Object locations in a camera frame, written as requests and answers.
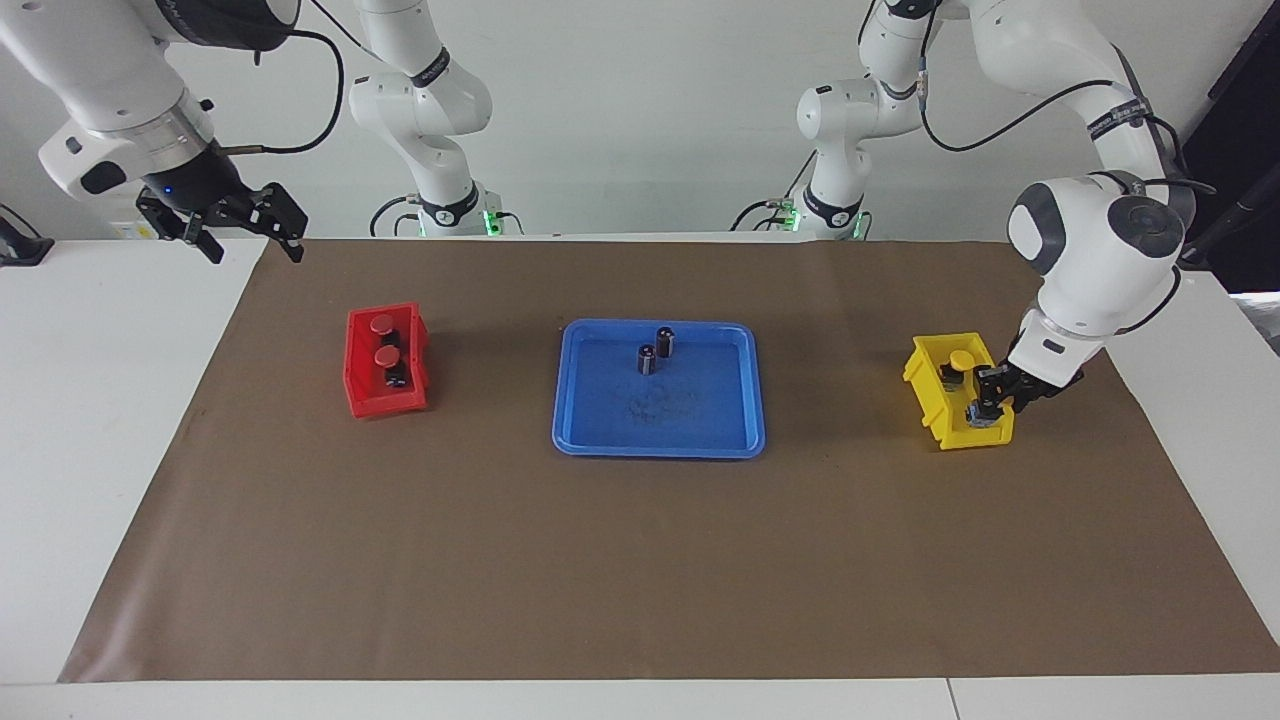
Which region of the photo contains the black right arm base cable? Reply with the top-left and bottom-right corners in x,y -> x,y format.
368,195 -> 421,239

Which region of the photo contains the black device on table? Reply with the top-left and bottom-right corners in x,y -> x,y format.
0,203 -> 56,268

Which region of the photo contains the black stand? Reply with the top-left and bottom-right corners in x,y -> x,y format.
1165,188 -> 1280,273

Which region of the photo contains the white wall socket box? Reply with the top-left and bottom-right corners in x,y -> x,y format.
108,193 -> 209,241

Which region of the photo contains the blue plastic tray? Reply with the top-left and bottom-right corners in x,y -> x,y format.
552,320 -> 767,460

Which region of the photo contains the brown paper table mat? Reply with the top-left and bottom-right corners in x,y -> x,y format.
58,238 -> 1280,683

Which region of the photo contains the dark panel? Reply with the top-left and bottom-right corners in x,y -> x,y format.
1180,0 -> 1280,293

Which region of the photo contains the black arm base cable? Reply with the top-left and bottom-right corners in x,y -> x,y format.
730,160 -> 801,233
368,195 -> 421,239

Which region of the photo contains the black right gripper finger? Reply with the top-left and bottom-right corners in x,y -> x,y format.
165,212 -> 227,267
250,182 -> 309,265

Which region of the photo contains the yellow plastic storage bin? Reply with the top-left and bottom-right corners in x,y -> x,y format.
903,332 -> 1017,451

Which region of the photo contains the red plastic storage bin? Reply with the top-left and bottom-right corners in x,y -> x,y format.
343,303 -> 431,419

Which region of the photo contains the grey metallic object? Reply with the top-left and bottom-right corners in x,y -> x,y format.
1232,292 -> 1280,357

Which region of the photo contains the black left arm base cable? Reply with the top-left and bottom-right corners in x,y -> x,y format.
730,160 -> 801,233

